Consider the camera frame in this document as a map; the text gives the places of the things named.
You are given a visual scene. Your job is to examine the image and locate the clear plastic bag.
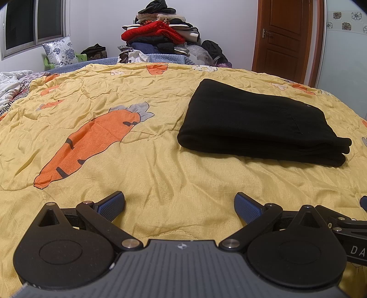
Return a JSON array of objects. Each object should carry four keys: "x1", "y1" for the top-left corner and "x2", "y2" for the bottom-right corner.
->
[{"x1": 186, "y1": 44, "x2": 214, "y2": 67}]

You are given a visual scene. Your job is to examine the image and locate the black jacket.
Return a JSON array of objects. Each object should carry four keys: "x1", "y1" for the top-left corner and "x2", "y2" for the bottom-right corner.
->
[{"x1": 201, "y1": 40, "x2": 230, "y2": 65}]

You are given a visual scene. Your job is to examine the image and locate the window with metal frame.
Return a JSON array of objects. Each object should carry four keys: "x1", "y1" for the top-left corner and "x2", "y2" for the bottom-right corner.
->
[{"x1": 0, "y1": 0, "x2": 71, "y2": 60}]

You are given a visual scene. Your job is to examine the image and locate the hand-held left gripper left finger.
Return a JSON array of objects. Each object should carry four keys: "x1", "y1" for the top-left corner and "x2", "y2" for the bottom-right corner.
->
[{"x1": 37, "y1": 190, "x2": 144, "y2": 251}]

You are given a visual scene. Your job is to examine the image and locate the black pants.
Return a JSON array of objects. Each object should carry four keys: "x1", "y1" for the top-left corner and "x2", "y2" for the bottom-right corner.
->
[{"x1": 177, "y1": 79, "x2": 353, "y2": 167}]

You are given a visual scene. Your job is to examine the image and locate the green plastic chair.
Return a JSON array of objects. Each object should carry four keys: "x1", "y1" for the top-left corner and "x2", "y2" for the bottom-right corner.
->
[{"x1": 43, "y1": 52, "x2": 88, "y2": 70}]

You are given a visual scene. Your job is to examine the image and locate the brown wooden door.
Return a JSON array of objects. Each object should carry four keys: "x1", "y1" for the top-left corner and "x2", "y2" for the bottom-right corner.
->
[{"x1": 252, "y1": 0, "x2": 326, "y2": 88}]

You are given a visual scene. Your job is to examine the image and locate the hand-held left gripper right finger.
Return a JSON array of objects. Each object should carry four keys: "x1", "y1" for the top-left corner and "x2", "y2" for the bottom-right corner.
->
[{"x1": 219, "y1": 193, "x2": 329, "y2": 251}]

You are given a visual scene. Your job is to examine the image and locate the floral print pillow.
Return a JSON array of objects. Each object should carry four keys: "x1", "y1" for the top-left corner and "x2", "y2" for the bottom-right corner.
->
[{"x1": 42, "y1": 36, "x2": 79, "y2": 68}]

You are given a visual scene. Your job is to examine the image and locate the pile of folded clothes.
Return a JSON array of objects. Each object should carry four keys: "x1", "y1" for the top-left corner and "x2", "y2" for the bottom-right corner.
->
[{"x1": 116, "y1": 0, "x2": 201, "y2": 56}]

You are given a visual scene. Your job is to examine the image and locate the blue bed cover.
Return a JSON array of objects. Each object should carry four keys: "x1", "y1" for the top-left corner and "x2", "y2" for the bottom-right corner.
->
[{"x1": 46, "y1": 53, "x2": 193, "y2": 72}]

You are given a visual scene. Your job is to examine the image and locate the flower pattern wall tiles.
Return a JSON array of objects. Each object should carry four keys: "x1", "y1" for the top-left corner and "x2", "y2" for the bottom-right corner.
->
[{"x1": 325, "y1": 10, "x2": 367, "y2": 34}]

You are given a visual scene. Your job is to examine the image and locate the white printed bedding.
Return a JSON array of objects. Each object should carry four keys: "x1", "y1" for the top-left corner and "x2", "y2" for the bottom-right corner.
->
[{"x1": 0, "y1": 69, "x2": 53, "y2": 113}]

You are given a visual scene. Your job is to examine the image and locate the dark brown bag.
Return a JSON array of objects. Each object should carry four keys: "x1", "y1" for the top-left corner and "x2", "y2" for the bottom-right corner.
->
[{"x1": 81, "y1": 44, "x2": 108, "y2": 61}]

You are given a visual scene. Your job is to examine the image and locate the yellow carrot print blanket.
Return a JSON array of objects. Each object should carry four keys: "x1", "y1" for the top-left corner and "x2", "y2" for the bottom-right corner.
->
[{"x1": 0, "y1": 62, "x2": 367, "y2": 298}]

